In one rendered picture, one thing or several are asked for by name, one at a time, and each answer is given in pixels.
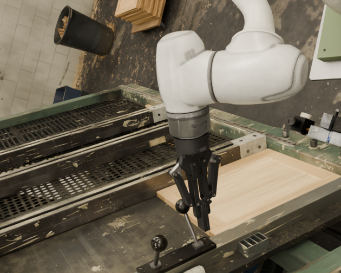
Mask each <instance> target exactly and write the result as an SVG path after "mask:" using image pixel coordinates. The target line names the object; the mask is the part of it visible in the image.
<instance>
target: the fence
mask: <svg viewBox="0 0 341 273"><path fill-rule="evenodd" d="M339 201H341V177H339V178H337V179H335V180H333V181H331V182H329V183H327V184H324V185H322V186H320V187H318V188H316V189H314V190H312V191H309V192H307V193H305V194H302V195H301V196H299V197H297V198H294V199H292V200H290V201H287V202H285V203H283V204H281V205H279V206H277V207H275V208H272V209H270V210H268V211H266V212H264V213H262V214H260V215H257V216H255V217H253V218H251V219H249V220H247V221H245V222H242V223H240V224H238V225H236V226H234V227H232V228H230V229H227V230H225V231H223V232H221V233H219V234H217V235H215V236H212V237H210V238H209V239H210V240H212V241H213V242H214V243H215V244H216V245H217V248H215V249H213V250H211V251H209V252H207V253H205V254H203V255H201V256H199V257H197V258H194V259H192V260H190V261H188V262H186V263H184V264H182V265H180V266H177V267H176V268H174V269H172V270H169V271H167V272H165V273H184V272H185V271H187V270H189V269H191V268H193V267H197V266H198V265H200V266H202V267H203V268H206V267H208V266H210V265H212V264H214V263H216V262H218V261H220V260H222V259H224V258H226V257H228V256H230V255H232V254H234V253H236V252H238V251H239V250H238V242H239V241H241V240H243V239H245V238H247V237H249V236H251V235H253V234H255V233H257V232H260V233H261V234H263V235H264V236H266V237H268V236H270V235H272V234H274V233H276V232H278V231H280V230H282V229H284V228H286V227H289V226H291V225H293V224H295V223H297V222H299V221H301V220H303V219H305V218H307V217H309V216H311V215H313V214H315V213H317V212H319V211H321V210H323V209H325V208H327V207H329V206H331V205H333V204H335V203H337V202H339Z"/></svg>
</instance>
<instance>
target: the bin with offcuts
mask: <svg viewBox="0 0 341 273"><path fill-rule="evenodd" d="M113 38H114V32H113V30H112V28H110V27H108V26H106V25H104V24H102V23H100V22H98V21H96V20H94V19H92V18H90V17H88V16H86V15H84V14H82V13H80V12H78V11H76V10H74V9H72V8H71V7H70V6H68V5H67V6H65V7H64V8H63V10H62V11H61V13H60V15H59V18H58V20H57V23H56V28H55V33H54V43H55V44H56V45H58V44H60V45H63V46H66V47H70V48H74V49H78V50H82V51H86V52H89V53H92V54H96V55H100V56H103V55H106V54H107V52H108V51H109V49H110V47H111V45H112V42H113Z"/></svg>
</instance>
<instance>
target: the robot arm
mask: <svg viewBox="0 0 341 273"><path fill-rule="evenodd" d="M232 1H233V2H234V3H235V5H236V6H237V7H238V8H239V9H240V11H241V12H242V14H243V16H244V19H245V25H244V28H243V30H242V31H240V32H238V33H236V34H235V35H234V36H233V37H232V40H231V42H230V44H229V45H228V46H227V47H226V50H222V51H209V50H205V47H204V43H203V41H202V40H201V38H200V37H199V36H198V35H197V34H196V33H195V32H194V31H177V32H172V33H169V34H167V35H165V36H164V37H163V38H162V39H161V40H160V41H159V42H158V44H157V49H156V72H157V78H158V85H159V91H160V95H161V98H162V100H163V102H164V104H165V108H166V115H167V119H168V125H169V132H170V134H171V135H172V136H173V137H174V142H175V149H176V153H177V159H176V165H175V167H174V168H173V169H169V170H168V174H169V175H170V176H172V177H173V179H174V181H175V183H176V186H177V188H178V190H179V193H180V195H181V198H182V200H183V202H184V203H185V204H186V205H188V206H189V207H193V214H194V217H196V218H197V221H198V227H199V228H200V229H201V230H202V231H204V232H206V231H209V230H210V224H209V216H208V214H210V212H211V209H210V205H209V204H210V203H211V202H212V200H211V198H212V197H215V196H216V195H217V183H218V170H219V164H220V162H221V159H222V157H221V156H220V155H218V154H216V153H212V151H211V150H210V142H209V133H208V131H209V130H210V129H211V121H210V115H209V104H213V103H231V104H234V105H253V104H261V103H270V102H277V101H281V100H285V99H288V98H290V97H292V96H295V95H296V94H297V93H298V92H299V91H300V90H302V88H303V87H304V85H305V83H306V79H307V73H308V61H307V58H306V57H305V56H304V54H303V52H302V51H300V50H299V49H297V48H296V47H294V46H292V45H289V44H284V41H283V39H282V38H281V37H280V36H279V35H277V34H276V33H275V28H274V20H273V14H272V10H271V8H270V5H269V3H268V1H267V0H232ZM323 2H324V3H325V4H326V5H327V6H328V7H329V8H330V9H332V10H333V11H335V12H336V13H338V14H340V15H341V0H323ZM207 165H208V171H207ZM181 169H182V170H183V171H185V174H186V177H187V181H188V188H189V192H188V189H187V187H186V184H185V182H184V180H183V178H182V176H181V175H182V173H181ZM198 186H199V188H198ZM199 193H200V196H199ZM200 198H201V199H200Z"/></svg>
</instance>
